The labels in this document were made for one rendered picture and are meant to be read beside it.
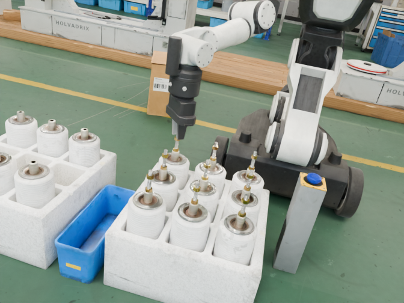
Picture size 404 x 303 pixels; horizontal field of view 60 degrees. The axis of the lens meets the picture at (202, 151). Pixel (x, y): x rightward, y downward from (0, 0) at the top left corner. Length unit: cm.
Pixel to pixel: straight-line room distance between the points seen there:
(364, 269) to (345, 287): 13
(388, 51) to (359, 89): 242
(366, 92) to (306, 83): 165
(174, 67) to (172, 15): 205
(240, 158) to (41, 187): 71
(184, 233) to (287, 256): 39
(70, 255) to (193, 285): 32
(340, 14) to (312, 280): 82
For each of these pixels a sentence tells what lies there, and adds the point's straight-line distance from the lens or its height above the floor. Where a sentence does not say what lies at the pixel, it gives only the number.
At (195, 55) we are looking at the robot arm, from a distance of 91.
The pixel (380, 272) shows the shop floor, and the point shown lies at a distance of 135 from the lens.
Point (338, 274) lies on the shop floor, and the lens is 126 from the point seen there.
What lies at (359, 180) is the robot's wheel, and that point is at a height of 19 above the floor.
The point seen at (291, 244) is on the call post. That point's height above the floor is 11.
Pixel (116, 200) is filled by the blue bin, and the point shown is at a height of 7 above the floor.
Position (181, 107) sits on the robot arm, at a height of 44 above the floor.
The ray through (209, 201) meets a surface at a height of 24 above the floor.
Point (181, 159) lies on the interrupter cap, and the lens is 110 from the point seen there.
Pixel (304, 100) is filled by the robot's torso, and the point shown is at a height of 43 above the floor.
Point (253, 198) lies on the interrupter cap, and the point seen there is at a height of 25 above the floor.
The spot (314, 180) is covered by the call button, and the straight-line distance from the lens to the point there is 100.
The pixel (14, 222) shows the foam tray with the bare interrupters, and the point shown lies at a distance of 105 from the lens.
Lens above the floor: 79
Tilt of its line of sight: 27 degrees down
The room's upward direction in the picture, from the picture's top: 10 degrees clockwise
